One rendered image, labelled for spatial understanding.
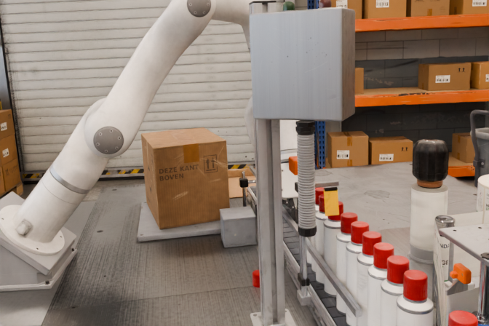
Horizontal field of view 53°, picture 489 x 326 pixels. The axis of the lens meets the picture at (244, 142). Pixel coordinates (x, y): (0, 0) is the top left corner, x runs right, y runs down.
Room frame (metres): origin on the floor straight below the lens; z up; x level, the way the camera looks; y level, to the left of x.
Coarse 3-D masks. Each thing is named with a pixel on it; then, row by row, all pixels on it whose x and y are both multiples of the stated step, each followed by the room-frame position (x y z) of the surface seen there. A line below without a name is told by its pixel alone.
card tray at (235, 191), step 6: (246, 168) 2.15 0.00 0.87; (228, 174) 2.13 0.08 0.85; (234, 174) 2.14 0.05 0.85; (240, 174) 2.14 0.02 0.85; (246, 174) 2.15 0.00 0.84; (252, 174) 2.15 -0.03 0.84; (228, 180) 2.08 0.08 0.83; (234, 180) 2.08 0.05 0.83; (228, 186) 1.99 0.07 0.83; (234, 186) 1.99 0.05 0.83; (234, 192) 1.90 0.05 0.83; (240, 192) 1.90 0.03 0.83; (246, 192) 1.90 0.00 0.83
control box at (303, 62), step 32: (256, 32) 0.88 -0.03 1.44; (288, 32) 0.86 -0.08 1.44; (320, 32) 0.83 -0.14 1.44; (352, 32) 0.88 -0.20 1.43; (256, 64) 0.89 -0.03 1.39; (288, 64) 0.86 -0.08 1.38; (320, 64) 0.83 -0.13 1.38; (352, 64) 0.88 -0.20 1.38; (256, 96) 0.89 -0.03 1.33; (288, 96) 0.86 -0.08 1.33; (320, 96) 0.83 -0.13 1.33; (352, 96) 0.88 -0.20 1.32
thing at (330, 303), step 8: (288, 208) 1.55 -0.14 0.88; (288, 224) 1.40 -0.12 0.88; (288, 232) 1.34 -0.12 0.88; (288, 240) 1.28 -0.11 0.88; (296, 240) 1.28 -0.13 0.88; (288, 248) 1.23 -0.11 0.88; (296, 248) 1.22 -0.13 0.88; (296, 256) 1.17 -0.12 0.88; (312, 272) 1.08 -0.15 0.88; (312, 280) 1.04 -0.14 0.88; (320, 288) 1.00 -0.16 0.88; (320, 296) 0.97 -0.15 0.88; (328, 296) 0.96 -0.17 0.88; (328, 304) 0.93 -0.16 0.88; (336, 304) 0.93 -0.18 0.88; (328, 312) 0.92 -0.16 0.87; (336, 312) 0.90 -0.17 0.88; (336, 320) 0.87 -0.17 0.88; (344, 320) 0.87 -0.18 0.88
